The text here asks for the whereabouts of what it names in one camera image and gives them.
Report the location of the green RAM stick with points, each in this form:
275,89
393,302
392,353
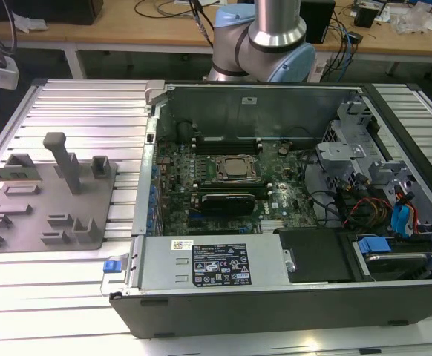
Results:
15,175

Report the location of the black RAM slots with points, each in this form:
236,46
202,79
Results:
227,144

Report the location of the grey parts rack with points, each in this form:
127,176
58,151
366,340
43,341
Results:
60,207

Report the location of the crumpled white paper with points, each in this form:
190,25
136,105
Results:
28,23

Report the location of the large black box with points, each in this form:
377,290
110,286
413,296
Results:
45,9

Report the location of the blue case latch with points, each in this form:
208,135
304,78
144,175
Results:
112,267

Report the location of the wooden desk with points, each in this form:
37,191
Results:
119,29

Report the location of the black cylinder capacitor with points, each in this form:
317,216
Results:
184,131

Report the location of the grey power supply unit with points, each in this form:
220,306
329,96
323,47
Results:
164,263

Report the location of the black graphics card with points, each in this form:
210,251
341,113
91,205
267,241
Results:
227,205

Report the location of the silver CPU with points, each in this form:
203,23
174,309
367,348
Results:
238,167

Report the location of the black power supply label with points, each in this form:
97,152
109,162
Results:
221,264

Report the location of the silver board heat sink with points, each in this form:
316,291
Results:
271,225

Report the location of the silver coin battery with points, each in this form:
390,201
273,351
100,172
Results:
283,149

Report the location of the green motherboard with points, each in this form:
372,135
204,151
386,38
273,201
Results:
286,193

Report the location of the open black PC case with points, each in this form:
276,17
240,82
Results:
275,311

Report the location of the black plastic cover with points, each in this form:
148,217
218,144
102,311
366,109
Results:
316,256

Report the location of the tall black box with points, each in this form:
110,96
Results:
321,22

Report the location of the grey metal drive cage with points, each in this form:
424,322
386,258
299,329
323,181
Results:
344,152

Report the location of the small black adapter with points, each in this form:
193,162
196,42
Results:
355,37

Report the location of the small black cube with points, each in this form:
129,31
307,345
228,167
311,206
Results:
366,16

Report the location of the hard disk in blue carrier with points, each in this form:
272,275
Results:
390,259

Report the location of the clear plastic bags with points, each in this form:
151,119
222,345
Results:
412,20

